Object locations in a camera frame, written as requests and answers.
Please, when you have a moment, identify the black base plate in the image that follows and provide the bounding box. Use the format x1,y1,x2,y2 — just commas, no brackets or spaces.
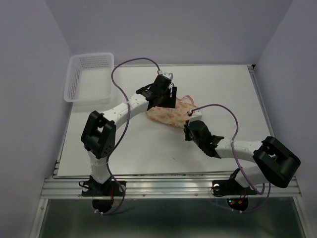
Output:
211,179,257,197
78,180,126,197

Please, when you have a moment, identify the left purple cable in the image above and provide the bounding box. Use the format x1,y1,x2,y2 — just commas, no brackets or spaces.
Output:
94,58,163,216

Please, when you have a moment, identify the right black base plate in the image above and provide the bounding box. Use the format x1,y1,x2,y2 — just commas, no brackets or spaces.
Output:
211,179,257,197

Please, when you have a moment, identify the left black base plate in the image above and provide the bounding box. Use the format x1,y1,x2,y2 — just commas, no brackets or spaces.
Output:
78,180,126,197

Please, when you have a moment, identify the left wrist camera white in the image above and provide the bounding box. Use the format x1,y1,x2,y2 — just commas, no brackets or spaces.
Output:
158,70,173,81

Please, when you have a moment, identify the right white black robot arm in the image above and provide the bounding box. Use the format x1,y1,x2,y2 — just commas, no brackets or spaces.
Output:
184,120,301,193

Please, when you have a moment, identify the aluminium mounting rail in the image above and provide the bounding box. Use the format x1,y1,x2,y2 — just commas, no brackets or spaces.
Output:
41,171,303,199

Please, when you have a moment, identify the floral mesh laundry bag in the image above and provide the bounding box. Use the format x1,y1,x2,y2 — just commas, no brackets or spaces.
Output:
145,95,197,128

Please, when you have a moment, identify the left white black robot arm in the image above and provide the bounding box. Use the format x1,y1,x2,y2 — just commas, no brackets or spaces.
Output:
79,73,177,197

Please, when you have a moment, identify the white perforated plastic basket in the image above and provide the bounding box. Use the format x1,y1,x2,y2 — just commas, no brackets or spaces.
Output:
63,53,114,106

